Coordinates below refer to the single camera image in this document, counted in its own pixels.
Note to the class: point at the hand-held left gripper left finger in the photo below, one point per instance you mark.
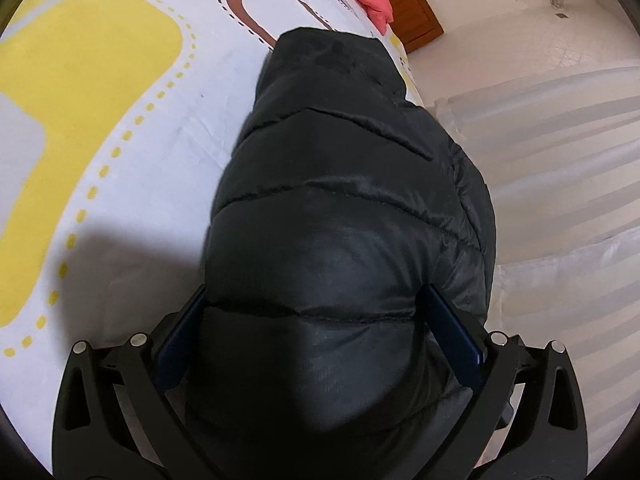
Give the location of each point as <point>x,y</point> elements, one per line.
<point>179,345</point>

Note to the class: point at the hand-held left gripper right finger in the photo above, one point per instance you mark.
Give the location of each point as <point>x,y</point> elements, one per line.
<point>455,327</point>

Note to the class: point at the black puffer jacket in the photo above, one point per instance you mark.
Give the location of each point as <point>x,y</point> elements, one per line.
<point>330,220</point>

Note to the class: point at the white curtain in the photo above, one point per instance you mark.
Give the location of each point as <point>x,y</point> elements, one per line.
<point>560,160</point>

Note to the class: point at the white yellow patterned bed sheet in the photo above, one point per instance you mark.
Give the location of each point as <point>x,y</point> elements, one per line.
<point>125,135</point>

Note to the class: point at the wooden bed headboard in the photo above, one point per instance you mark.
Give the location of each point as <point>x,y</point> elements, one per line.
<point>407,5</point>

